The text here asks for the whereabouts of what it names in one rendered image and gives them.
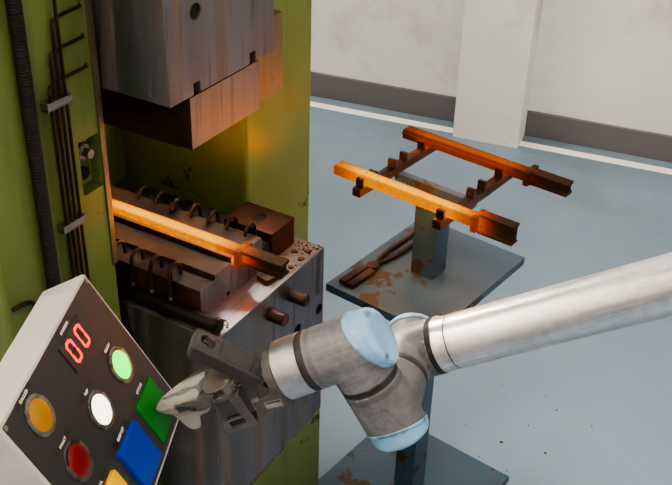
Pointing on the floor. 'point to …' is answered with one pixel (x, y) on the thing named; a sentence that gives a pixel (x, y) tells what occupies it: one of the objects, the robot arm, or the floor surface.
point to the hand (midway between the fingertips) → (161, 402)
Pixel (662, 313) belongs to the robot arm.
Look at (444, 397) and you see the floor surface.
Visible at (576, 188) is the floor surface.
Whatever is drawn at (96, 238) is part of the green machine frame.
